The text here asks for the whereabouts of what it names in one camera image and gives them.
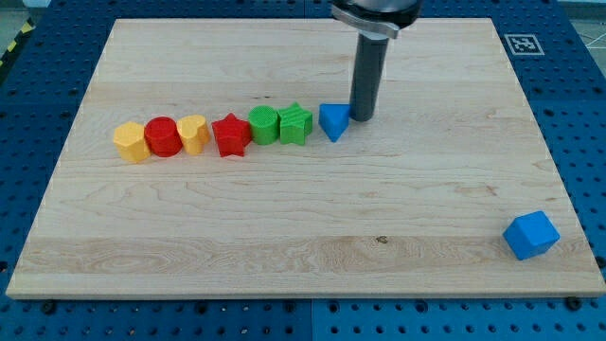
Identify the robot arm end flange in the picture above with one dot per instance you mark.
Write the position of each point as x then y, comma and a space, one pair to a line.
377, 18

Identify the blue triangle block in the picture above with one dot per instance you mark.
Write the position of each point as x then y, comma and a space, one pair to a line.
334, 119

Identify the blue cube block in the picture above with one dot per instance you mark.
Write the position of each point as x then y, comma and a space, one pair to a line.
531, 235

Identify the green star block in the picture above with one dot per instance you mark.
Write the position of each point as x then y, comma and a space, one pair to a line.
295, 124

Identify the green cylinder block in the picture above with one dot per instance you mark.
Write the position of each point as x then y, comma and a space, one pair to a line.
263, 121

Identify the red star block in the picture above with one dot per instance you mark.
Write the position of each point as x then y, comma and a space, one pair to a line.
232, 135

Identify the yellow heart block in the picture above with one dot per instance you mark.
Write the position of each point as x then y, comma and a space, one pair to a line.
194, 133

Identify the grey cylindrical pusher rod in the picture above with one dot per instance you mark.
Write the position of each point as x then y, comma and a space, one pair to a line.
366, 78

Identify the red cylinder block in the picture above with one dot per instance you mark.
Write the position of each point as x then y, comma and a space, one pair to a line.
162, 137

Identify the wooden board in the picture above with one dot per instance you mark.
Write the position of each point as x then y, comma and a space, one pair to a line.
412, 203

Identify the yellow hexagon block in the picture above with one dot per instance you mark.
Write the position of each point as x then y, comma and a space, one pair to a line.
130, 142

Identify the white fiducial marker tag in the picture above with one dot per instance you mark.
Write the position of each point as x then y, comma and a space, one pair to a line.
524, 45

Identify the yellow black hazard tape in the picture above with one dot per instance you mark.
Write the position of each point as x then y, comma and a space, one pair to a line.
16, 45

